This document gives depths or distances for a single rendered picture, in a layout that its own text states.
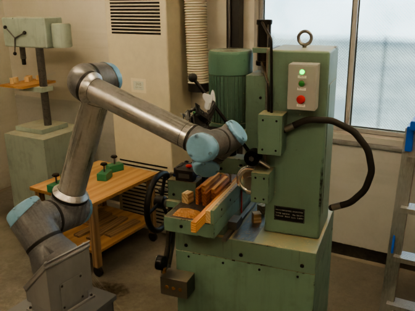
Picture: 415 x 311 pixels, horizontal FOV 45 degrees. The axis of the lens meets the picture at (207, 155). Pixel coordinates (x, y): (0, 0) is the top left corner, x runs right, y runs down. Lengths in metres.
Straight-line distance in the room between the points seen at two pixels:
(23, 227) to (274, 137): 1.00
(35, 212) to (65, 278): 0.28
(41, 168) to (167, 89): 1.22
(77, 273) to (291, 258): 0.82
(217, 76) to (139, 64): 1.65
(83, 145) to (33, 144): 2.06
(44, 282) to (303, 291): 0.96
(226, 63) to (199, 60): 1.51
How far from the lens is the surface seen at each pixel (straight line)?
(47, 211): 2.07
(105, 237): 3.46
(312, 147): 1.88
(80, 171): 2.05
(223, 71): 1.94
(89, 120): 1.95
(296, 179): 1.93
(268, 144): 1.83
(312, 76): 1.76
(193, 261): 2.10
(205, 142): 1.49
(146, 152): 3.69
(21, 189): 4.30
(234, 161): 2.06
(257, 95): 1.93
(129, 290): 3.21
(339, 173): 3.38
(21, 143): 4.13
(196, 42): 3.42
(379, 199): 3.38
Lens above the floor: 1.70
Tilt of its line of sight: 18 degrees down
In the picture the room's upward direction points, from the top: 1 degrees counter-clockwise
